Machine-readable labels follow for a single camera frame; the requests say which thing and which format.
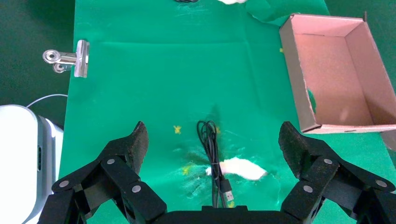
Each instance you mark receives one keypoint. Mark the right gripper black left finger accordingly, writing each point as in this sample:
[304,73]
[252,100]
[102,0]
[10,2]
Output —
[123,173]

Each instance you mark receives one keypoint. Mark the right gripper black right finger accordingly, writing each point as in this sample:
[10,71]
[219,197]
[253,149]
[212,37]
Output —
[318,173]

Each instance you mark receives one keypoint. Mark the open brown cardboard box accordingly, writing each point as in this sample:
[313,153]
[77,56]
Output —
[328,77]

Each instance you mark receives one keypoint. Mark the green table cloth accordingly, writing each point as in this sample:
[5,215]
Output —
[185,77]

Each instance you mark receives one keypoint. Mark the silver metal bulldog clip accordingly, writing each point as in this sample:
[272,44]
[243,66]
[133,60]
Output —
[82,58]

